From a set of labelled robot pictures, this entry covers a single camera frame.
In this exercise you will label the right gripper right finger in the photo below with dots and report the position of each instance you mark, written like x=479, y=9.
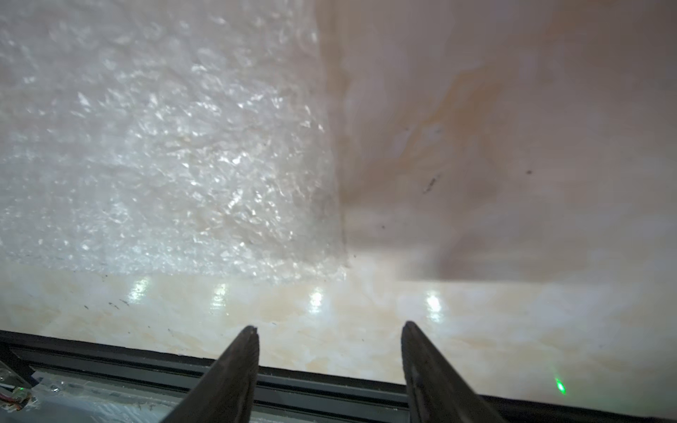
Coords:
x=435, y=390

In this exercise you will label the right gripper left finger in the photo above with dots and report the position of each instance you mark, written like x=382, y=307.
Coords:
x=226, y=391

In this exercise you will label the clear bubble wrap sheet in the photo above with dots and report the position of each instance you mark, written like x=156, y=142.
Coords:
x=172, y=137

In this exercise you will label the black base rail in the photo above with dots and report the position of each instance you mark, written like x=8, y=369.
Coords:
x=280, y=394

